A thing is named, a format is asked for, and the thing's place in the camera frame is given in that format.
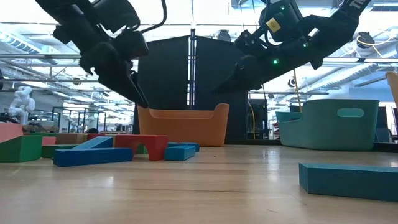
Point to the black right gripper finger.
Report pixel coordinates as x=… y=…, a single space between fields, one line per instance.
x=248 y=70
x=248 y=87

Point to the black equipment cabinet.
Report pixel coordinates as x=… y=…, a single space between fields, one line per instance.
x=260 y=121

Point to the red wooden arch block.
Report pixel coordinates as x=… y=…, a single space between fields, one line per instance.
x=158 y=146

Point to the tan wooden block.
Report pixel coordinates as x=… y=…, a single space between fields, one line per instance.
x=70 y=139

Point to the orange plastic bin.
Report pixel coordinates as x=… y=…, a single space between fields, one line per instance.
x=186 y=130

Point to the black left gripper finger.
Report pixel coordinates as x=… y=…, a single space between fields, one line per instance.
x=109 y=62
x=140 y=87

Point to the small green wooden block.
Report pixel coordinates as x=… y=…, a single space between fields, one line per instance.
x=142 y=150

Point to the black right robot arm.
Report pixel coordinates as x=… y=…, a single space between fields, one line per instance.
x=335 y=31

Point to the orange-red wooden block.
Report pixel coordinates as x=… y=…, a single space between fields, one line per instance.
x=9 y=133

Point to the teal wooden block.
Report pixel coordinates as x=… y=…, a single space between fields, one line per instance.
x=348 y=183

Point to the teal plastic bin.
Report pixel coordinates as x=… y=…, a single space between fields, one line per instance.
x=326 y=133

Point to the white humanoid robot figure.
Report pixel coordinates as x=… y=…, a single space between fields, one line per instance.
x=21 y=104

